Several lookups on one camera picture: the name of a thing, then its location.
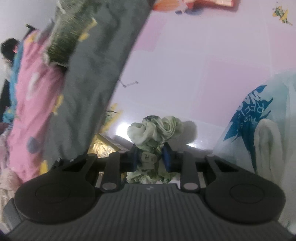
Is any green white cloth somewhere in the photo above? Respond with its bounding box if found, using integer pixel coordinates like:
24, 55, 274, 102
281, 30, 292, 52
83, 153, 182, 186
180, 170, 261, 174
126, 115, 184, 185

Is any grey blanket with yellow dogs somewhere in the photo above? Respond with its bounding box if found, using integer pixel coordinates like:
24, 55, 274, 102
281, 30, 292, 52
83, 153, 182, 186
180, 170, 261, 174
43, 1, 154, 167

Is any white blue plastic bag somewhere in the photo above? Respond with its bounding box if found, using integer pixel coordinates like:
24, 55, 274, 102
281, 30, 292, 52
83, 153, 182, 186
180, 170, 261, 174
213, 72, 296, 233

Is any pink patterned table mat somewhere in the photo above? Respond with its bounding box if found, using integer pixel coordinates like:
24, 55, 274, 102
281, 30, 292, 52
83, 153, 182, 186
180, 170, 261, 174
100, 1, 295, 157

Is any pink patterned quilt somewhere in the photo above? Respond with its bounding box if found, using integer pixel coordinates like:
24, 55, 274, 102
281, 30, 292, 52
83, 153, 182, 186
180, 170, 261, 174
8, 30, 64, 183

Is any green floral lace pillow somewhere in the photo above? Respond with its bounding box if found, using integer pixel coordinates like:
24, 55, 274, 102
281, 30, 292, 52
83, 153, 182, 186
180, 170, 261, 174
43, 1, 101, 67

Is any red white wet wipes pack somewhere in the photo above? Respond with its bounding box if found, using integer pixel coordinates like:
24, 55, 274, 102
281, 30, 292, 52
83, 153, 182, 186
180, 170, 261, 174
183, 0, 239, 10

